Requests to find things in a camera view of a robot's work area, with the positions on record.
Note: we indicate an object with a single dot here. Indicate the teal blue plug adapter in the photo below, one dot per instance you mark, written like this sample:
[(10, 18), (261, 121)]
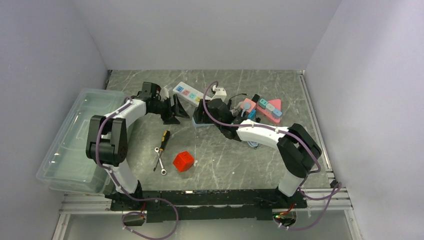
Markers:
[(252, 115)]

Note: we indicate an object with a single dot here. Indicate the pink socket adapter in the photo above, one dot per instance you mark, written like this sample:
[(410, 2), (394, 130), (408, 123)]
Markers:
[(248, 105)]

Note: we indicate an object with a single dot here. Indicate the black aluminium base frame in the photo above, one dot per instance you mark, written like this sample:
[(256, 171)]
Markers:
[(168, 205)]

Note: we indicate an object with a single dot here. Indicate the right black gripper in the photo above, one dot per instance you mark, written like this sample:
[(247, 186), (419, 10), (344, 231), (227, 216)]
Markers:
[(199, 114)]

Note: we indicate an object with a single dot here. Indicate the silver ratchet wrench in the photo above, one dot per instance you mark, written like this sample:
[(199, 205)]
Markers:
[(159, 161)]

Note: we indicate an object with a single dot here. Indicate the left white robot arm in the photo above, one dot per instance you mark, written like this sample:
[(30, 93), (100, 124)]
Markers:
[(107, 139)]

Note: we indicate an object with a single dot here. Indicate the white multicolour power strip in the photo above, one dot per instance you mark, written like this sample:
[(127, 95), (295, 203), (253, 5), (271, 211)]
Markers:
[(188, 93)]

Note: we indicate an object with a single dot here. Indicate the pink triangular power strip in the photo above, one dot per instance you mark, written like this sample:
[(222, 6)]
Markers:
[(271, 109)]

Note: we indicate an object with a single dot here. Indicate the light blue power strip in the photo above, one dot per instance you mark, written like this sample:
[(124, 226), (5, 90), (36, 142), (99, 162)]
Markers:
[(201, 125)]

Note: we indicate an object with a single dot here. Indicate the black yellow screwdriver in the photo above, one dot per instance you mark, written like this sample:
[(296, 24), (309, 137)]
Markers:
[(165, 140)]

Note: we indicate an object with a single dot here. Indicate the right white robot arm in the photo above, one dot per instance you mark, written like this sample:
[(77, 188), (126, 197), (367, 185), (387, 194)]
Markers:
[(298, 150)]

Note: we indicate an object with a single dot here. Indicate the red cube socket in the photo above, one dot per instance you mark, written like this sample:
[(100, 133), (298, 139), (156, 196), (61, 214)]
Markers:
[(183, 161)]

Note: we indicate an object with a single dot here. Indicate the clear plastic storage bin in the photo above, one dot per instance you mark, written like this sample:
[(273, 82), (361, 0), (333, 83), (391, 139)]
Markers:
[(65, 166)]

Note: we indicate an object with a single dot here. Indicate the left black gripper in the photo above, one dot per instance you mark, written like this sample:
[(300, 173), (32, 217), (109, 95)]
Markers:
[(169, 118)]

